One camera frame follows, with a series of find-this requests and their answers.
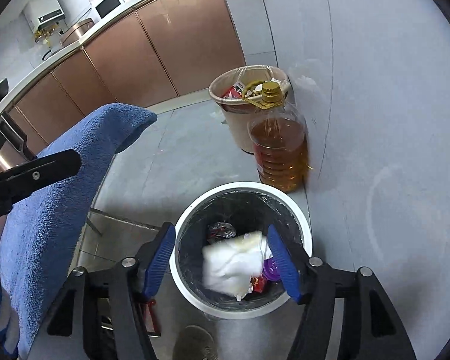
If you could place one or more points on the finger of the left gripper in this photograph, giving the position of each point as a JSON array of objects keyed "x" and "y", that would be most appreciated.
[{"x": 22, "y": 181}]

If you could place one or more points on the purple cup lid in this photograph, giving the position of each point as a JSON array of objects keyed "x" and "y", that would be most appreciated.
[{"x": 270, "y": 270}]

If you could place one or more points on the copper steel kettle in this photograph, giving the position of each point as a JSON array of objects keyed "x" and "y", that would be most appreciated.
[{"x": 13, "y": 144}]

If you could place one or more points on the copper rectangular pot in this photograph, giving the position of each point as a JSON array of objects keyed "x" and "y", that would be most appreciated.
[{"x": 75, "y": 32}]

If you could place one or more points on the white black-lined trash bin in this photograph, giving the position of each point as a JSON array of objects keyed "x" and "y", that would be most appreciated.
[{"x": 248, "y": 207}]

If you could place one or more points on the white water heater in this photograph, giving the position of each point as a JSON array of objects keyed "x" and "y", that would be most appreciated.
[{"x": 40, "y": 14}]

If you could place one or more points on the small red clear wrapper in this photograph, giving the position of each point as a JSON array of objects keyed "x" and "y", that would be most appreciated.
[{"x": 258, "y": 284}]

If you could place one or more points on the brown kitchen cabinets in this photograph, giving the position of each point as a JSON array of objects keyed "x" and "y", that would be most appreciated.
[{"x": 142, "y": 53}]

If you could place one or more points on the beige trash bin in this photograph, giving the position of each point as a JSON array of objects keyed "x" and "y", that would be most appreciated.
[{"x": 226, "y": 92}]

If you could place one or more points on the white tissue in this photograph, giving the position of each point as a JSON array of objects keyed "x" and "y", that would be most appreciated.
[{"x": 229, "y": 265}]

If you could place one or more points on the clear red plastic wrapper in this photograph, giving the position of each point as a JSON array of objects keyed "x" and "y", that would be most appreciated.
[{"x": 220, "y": 231}]

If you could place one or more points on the blue towel table cover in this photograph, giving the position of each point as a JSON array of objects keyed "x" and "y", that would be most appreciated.
[{"x": 41, "y": 232}]

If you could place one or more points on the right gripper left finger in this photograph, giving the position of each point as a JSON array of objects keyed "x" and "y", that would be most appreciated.
[{"x": 100, "y": 314}]

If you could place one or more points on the white microwave oven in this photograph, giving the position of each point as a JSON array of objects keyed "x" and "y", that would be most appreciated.
[{"x": 104, "y": 7}]

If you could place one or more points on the cooking oil bottle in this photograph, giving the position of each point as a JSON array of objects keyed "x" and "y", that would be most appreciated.
[{"x": 278, "y": 134}]

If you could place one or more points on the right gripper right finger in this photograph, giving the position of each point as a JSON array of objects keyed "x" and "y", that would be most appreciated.
[{"x": 352, "y": 302}]

